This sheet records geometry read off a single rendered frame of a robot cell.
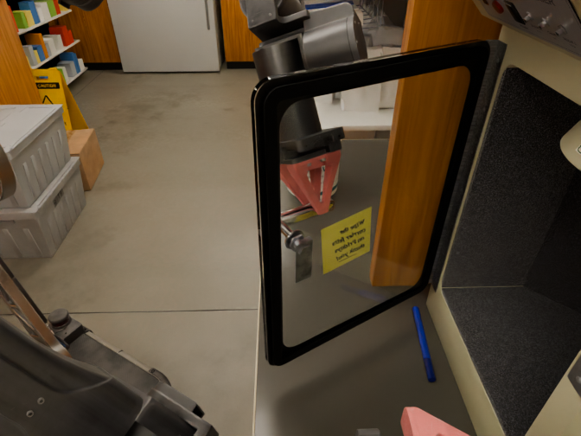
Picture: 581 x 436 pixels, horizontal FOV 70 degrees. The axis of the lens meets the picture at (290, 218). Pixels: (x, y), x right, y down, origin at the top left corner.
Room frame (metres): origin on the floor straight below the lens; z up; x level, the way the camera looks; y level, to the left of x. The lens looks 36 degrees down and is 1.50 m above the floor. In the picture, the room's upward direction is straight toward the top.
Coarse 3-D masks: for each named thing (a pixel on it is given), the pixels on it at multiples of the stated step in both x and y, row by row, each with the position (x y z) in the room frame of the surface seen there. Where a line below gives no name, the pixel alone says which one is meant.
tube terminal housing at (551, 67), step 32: (512, 32) 0.49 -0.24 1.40; (512, 64) 0.47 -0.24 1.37; (544, 64) 0.41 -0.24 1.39; (576, 64) 0.37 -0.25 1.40; (576, 96) 0.35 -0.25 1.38; (448, 256) 0.49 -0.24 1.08; (448, 320) 0.43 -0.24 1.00; (448, 352) 0.40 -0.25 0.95; (480, 384) 0.31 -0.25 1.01; (480, 416) 0.29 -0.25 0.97; (544, 416) 0.22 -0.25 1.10; (576, 416) 0.20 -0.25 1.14
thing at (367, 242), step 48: (432, 48) 0.45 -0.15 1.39; (336, 96) 0.39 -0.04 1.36; (384, 96) 0.42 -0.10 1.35; (432, 96) 0.46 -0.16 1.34; (288, 144) 0.36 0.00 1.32; (336, 144) 0.39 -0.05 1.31; (384, 144) 0.43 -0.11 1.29; (432, 144) 0.47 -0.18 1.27; (288, 192) 0.36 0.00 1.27; (336, 192) 0.40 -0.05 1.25; (384, 192) 0.43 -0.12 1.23; (432, 192) 0.48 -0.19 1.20; (288, 240) 0.36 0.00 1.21; (336, 240) 0.40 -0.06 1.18; (384, 240) 0.44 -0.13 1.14; (288, 288) 0.36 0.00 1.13; (336, 288) 0.40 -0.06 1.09; (384, 288) 0.45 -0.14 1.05; (288, 336) 0.36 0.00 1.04
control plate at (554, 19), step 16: (480, 0) 0.48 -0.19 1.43; (496, 0) 0.43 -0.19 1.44; (512, 0) 0.39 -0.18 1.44; (528, 0) 0.35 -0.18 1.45; (544, 0) 0.32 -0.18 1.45; (560, 0) 0.30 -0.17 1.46; (496, 16) 0.46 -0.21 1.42; (512, 16) 0.41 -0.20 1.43; (544, 16) 0.34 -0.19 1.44; (560, 16) 0.31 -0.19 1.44; (576, 16) 0.29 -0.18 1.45; (528, 32) 0.39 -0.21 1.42; (544, 32) 0.36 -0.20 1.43; (576, 32) 0.30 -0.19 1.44; (576, 48) 0.32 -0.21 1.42
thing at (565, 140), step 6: (576, 126) 0.38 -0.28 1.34; (570, 132) 0.38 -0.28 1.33; (576, 132) 0.37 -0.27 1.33; (564, 138) 0.38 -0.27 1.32; (570, 138) 0.37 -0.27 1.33; (576, 138) 0.36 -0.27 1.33; (564, 144) 0.37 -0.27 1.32; (570, 144) 0.36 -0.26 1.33; (576, 144) 0.35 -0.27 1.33; (564, 150) 0.36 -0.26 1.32; (570, 150) 0.35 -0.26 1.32; (576, 150) 0.35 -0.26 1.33; (570, 156) 0.35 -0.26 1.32; (576, 156) 0.34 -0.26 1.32; (570, 162) 0.34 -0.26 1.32; (576, 162) 0.34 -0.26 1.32
